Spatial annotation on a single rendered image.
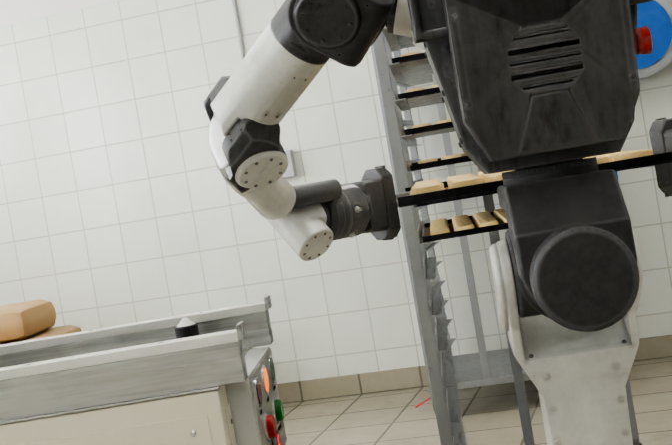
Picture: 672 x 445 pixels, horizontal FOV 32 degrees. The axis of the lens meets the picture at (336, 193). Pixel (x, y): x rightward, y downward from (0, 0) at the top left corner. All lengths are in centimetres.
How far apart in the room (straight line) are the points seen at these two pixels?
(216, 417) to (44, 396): 21
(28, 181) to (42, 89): 48
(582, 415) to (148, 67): 463
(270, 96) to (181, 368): 37
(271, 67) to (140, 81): 449
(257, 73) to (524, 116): 38
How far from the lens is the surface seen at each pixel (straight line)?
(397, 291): 566
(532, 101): 134
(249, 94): 156
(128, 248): 607
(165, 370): 145
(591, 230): 130
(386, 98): 294
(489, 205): 357
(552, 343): 156
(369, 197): 195
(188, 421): 144
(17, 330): 552
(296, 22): 144
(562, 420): 157
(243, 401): 148
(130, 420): 146
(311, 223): 184
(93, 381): 147
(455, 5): 132
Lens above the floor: 107
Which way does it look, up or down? 1 degrees down
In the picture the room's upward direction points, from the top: 10 degrees counter-clockwise
